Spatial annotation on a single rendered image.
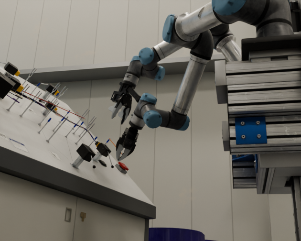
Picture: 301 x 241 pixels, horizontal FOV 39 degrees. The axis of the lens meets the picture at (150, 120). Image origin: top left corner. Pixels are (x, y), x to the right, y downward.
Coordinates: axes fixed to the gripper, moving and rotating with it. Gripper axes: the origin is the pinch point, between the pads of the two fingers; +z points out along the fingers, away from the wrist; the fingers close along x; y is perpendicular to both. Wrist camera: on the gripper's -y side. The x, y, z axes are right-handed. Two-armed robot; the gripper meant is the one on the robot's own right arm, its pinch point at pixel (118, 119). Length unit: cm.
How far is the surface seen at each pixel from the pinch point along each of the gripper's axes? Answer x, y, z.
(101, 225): 9, -21, 50
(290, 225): -240, -30, 5
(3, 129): 64, -6, 28
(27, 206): 53, -22, 50
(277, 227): -237, -21, 11
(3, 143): 70, -16, 33
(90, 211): 17, -19, 46
